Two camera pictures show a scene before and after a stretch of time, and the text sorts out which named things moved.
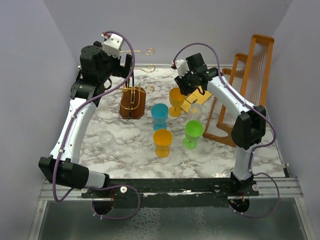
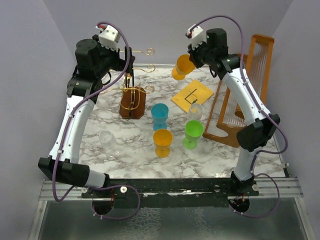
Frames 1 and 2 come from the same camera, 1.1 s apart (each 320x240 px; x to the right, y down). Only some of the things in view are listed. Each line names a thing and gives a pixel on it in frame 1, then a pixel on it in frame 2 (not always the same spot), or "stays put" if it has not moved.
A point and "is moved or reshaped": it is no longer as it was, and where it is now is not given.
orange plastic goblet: [162, 139] stays put
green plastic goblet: [193, 131] stays put
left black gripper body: [112, 67] stays put
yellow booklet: [198, 97] stays put
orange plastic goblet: [177, 100] is moved or reshaped
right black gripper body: [186, 83] -> [199, 56]
